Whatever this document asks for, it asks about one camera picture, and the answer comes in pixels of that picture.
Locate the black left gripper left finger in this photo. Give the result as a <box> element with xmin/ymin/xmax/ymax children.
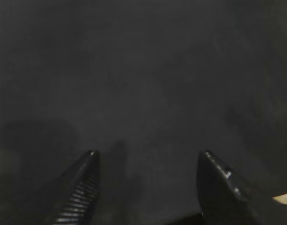
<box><xmin>3</xmin><ymin>150</ymin><xmax>100</xmax><ymax>225</ymax></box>

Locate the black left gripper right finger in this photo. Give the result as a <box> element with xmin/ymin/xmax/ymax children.
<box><xmin>196</xmin><ymin>150</ymin><xmax>287</xmax><ymax>225</ymax></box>

